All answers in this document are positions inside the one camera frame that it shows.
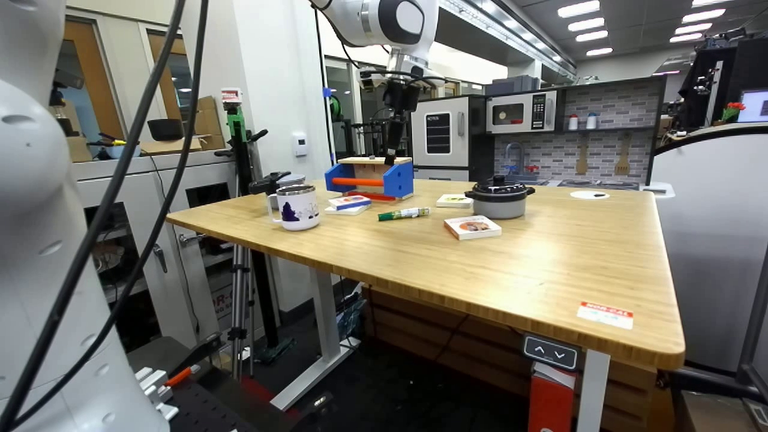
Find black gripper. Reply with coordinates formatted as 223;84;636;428
382;80;421;168

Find green white marker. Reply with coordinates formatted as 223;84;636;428
377;207;432;223

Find white enamel mug blue print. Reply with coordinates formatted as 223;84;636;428
265;186;324;232

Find blue wooden toolbox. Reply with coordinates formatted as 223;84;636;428
321;153;418;201

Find orange toy rod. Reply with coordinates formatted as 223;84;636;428
328;175;387;192

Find white lab oven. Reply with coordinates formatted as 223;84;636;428
408;94;474;172

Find white blue flat packet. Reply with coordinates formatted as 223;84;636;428
327;192;375;216

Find black shelf unit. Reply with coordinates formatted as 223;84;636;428
468;75;669;190

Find small white green box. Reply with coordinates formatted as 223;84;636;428
433;192;474;211

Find white microwave oven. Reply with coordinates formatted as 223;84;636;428
485;88;558;138

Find white box red print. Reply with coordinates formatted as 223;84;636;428
442;213;503;243

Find grey pot black lid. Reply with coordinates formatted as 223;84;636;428
462;177;538;223

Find grey storage box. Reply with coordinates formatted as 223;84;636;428
481;75;540;97

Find long ceiling light strip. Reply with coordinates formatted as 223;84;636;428
439;0;579;80

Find white storage cabinet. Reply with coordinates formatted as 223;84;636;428
69;146;241;350

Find upright brown cardboard piece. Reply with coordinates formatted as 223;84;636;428
189;94;227;152

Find white metal table leg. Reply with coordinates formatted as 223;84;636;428
574;348;612;432
269;266;365;416

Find black bowl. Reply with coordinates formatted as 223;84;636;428
147;118;187;145

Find flat brown cardboard piece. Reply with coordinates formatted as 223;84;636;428
139;132;209;156

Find wooden door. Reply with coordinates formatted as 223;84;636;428
147;31;199;134
46;14;126;141

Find black metal tripod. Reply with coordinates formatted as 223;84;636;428
220;86;270;382

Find grey desk height controller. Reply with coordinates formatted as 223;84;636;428
520;334;581;372

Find red white warning sticker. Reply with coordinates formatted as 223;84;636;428
575;301;636;332

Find blue tray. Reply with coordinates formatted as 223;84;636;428
94;138;139;162

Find orange black bar clamp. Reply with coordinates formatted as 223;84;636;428
162;334;231;391

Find large grey cabinet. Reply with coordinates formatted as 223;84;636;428
645;123;768;380

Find aluminium extrusion block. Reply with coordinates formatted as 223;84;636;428
132;366;181;422

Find black machine with monitor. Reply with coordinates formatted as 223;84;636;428
675;26;768;134

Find brown cardboard box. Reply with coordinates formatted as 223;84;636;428
678;388;768;432

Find white wall dispenser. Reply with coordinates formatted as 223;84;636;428
287;129;310;162

